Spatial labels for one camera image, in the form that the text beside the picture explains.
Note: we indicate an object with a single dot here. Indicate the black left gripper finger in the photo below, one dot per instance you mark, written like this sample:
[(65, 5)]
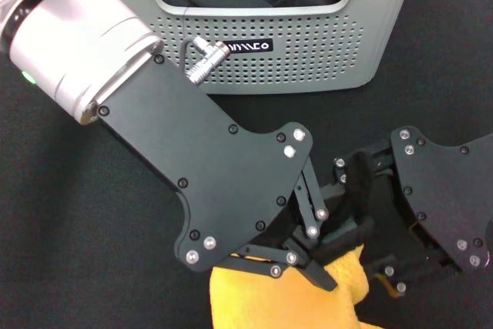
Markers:
[(277, 263), (314, 209)]

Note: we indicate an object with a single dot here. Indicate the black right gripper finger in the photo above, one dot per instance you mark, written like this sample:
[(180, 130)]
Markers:
[(389, 279), (381, 161)]

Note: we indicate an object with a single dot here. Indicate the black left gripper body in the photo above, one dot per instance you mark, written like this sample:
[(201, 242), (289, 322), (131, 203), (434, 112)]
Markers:
[(200, 159)]

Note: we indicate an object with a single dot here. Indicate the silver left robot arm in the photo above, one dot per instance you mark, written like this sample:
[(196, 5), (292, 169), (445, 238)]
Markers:
[(77, 36)]

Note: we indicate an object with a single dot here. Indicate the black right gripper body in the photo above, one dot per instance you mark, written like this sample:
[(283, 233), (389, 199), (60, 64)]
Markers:
[(443, 190)]

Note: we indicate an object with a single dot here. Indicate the grey perforated plastic storage box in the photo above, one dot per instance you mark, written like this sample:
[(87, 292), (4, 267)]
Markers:
[(308, 55)]

